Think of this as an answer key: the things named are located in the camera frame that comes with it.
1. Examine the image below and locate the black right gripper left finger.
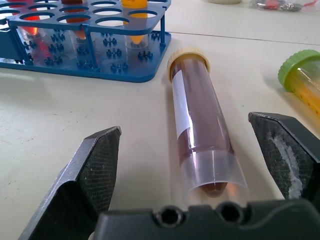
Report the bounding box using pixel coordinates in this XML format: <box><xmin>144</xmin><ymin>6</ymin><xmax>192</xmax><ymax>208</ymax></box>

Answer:
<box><xmin>17</xmin><ymin>126</ymin><xmax>123</xmax><ymax>240</ymax></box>

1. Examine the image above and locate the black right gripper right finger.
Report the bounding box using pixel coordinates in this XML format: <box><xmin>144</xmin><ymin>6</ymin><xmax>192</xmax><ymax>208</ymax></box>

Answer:
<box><xmin>247</xmin><ymin>111</ymin><xmax>320</xmax><ymax>201</ymax></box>

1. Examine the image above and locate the yellow tube with green cap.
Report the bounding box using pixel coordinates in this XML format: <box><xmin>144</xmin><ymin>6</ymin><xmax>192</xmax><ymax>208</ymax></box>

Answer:
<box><xmin>277</xmin><ymin>49</ymin><xmax>320</xmax><ymax>127</ymax></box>

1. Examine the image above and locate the brown tube with yellow cap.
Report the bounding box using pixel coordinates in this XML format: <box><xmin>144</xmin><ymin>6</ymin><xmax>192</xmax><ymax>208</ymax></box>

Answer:
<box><xmin>167</xmin><ymin>46</ymin><xmax>251</xmax><ymax>206</ymax></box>

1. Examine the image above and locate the blue test tube rack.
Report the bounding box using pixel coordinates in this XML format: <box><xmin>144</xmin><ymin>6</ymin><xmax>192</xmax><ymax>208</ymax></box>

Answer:
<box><xmin>0</xmin><ymin>0</ymin><xmax>173</xmax><ymax>83</ymax></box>

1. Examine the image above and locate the brown liquid tube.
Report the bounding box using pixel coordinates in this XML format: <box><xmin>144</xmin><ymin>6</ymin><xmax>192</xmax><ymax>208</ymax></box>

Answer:
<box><xmin>60</xmin><ymin>0</ymin><xmax>88</xmax><ymax>41</ymax></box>

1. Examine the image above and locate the red liquid tube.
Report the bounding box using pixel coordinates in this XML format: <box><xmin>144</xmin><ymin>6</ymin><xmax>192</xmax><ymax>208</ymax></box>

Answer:
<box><xmin>6</xmin><ymin>0</ymin><xmax>47</xmax><ymax>42</ymax></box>

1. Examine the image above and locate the orange liquid tube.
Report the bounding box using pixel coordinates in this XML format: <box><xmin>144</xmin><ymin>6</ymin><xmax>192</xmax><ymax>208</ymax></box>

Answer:
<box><xmin>120</xmin><ymin>0</ymin><xmax>149</xmax><ymax>50</ymax></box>

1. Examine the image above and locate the clear bag of small parts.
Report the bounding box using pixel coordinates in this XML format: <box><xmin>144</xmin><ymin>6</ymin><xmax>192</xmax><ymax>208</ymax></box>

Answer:
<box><xmin>248</xmin><ymin>0</ymin><xmax>320</xmax><ymax>13</ymax></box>

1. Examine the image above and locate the white round container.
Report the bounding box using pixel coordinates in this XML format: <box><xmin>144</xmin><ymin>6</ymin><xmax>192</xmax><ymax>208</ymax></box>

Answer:
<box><xmin>204</xmin><ymin>0</ymin><xmax>243</xmax><ymax>5</ymax></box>

